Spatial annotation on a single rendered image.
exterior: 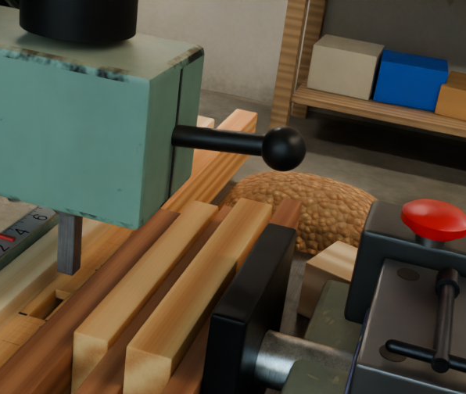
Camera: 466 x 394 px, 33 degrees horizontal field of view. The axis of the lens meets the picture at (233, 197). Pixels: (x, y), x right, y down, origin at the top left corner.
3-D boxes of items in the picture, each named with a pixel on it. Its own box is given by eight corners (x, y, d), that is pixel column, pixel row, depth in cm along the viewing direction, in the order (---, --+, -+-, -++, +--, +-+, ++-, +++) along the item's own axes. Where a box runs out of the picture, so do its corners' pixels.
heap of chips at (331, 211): (391, 274, 54) (403, 227, 52) (202, 227, 57) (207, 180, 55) (403, 223, 62) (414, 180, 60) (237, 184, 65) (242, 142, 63)
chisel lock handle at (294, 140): (296, 182, 33) (304, 138, 32) (155, 150, 35) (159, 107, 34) (306, 166, 35) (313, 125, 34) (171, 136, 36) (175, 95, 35)
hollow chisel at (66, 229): (72, 276, 39) (76, 186, 37) (56, 271, 39) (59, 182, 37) (80, 268, 40) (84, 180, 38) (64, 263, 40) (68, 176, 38)
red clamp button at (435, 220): (467, 252, 32) (472, 231, 32) (395, 235, 33) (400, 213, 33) (467, 223, 35) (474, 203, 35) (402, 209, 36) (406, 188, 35)
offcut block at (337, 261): (391, 316, 49) (403, 266, 47) (362, 344, 46) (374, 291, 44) (327, 288, 51) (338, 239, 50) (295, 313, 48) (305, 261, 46)
